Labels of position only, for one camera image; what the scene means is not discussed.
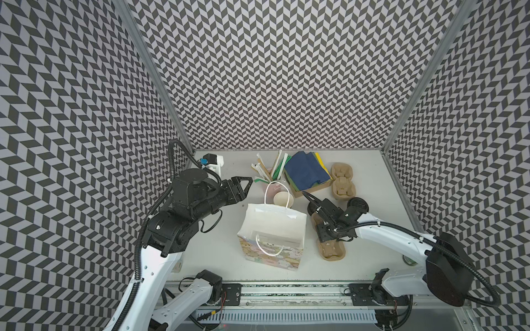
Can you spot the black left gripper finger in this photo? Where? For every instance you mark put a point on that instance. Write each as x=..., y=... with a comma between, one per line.
x=239, y=185
x=234, y=197

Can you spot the metal base rail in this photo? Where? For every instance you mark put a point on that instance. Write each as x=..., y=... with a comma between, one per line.
x=302, y=304

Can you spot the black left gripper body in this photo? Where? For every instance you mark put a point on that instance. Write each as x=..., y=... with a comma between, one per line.
x=217, y=198

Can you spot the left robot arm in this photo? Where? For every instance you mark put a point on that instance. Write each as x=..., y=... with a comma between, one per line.
x=161, y=243

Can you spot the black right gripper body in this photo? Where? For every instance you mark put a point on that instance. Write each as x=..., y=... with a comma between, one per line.
x=328, y=232

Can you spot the stack of pulp cup carriers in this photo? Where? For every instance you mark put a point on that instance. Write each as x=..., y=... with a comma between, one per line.
x=342, y=187

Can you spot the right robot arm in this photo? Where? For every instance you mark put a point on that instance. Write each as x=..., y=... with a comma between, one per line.
x=436, y=264

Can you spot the brown tea bottle yellow cap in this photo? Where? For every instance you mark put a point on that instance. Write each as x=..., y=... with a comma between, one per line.
x=408, y=261

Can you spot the pink metal bucket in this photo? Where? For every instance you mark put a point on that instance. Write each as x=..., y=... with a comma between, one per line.
x=272, y=188

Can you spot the yellow napkin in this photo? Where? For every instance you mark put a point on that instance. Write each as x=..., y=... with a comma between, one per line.
x=321, y=163

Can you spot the green napkin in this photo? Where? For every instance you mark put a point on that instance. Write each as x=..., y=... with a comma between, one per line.
x=291, y=183

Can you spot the cardboard napkin box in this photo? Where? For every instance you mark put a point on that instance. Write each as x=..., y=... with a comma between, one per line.
x=313, y=189

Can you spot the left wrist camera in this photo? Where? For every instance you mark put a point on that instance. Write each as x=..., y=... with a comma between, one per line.
x=213, y=162

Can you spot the black cup lid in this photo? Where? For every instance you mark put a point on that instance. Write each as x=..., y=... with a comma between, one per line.
x=359, y=203

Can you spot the cartoon animal paper bag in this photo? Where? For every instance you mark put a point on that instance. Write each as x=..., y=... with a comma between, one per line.
x=273, y=235

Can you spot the green paper cup stack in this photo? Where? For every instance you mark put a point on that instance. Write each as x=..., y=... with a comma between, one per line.
x=284, y=199

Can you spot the pulp cup carrier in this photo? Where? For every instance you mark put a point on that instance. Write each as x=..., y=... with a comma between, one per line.
x=331, y=250

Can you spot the dark blue napkin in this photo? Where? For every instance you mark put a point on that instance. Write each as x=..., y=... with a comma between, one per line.
x=305, y=171

